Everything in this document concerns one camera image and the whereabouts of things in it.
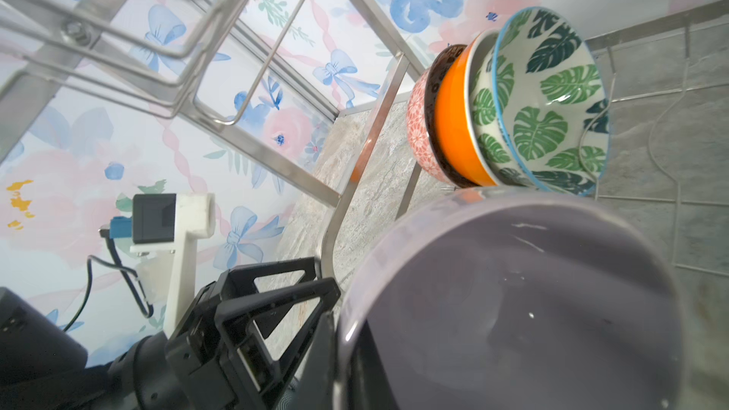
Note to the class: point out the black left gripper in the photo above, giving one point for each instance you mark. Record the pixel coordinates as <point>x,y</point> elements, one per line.
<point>236,347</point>

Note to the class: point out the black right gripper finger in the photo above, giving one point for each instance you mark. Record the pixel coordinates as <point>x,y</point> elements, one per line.
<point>315,390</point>

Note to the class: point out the lilac bowl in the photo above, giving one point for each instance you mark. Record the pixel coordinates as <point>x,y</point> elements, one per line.
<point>507,298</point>

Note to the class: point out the stainless steel dish rack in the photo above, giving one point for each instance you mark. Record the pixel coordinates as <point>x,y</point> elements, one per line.
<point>87,158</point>

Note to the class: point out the white bowl orange outside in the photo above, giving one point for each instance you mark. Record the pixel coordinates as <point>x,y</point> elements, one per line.
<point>453,123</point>

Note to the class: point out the green leaf pattern bowl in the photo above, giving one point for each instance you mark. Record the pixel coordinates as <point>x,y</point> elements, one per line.
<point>538,105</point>

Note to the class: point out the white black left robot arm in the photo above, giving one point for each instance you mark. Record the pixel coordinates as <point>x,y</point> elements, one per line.
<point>42,367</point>

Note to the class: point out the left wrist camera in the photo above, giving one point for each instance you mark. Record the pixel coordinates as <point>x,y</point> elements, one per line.
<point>167,226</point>

